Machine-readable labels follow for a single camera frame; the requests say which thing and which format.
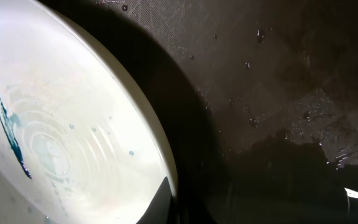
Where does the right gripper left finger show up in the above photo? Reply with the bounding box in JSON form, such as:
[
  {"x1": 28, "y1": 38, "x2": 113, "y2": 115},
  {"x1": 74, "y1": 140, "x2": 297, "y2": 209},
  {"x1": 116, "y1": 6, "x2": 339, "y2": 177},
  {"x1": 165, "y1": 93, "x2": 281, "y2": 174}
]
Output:
[{"x1": 137, "y1": 177, "x2": 173, "y2": 224}]

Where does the white plate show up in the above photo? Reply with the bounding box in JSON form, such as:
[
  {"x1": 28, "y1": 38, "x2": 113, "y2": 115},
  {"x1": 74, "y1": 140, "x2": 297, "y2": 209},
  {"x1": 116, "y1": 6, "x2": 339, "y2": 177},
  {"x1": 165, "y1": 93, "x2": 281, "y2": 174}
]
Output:
[{"x1": 0, "y1": 1, "x2": 178, "y2": 223}]

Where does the dark brown serving tray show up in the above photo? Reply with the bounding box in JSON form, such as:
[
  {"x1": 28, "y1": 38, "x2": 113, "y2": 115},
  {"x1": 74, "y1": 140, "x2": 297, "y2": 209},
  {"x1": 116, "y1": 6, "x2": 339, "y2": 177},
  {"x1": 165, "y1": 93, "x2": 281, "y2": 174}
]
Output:
[{"x1": 47, "y1": 0, "x2": 358, "y2": 223}]

